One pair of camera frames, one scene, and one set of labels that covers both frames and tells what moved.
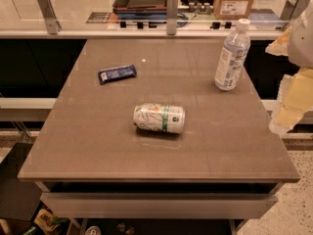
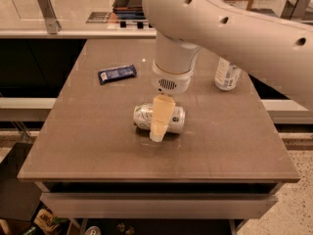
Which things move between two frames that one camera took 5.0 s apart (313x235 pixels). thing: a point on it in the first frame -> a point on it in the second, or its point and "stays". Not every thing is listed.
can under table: (93, 230) stays
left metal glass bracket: (48, 10) stays
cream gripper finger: (295, 100) -> (163, 106)
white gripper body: (302, 39) -> (170, 81)
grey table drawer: (156, 206) stays
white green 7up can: (159, 117) stays
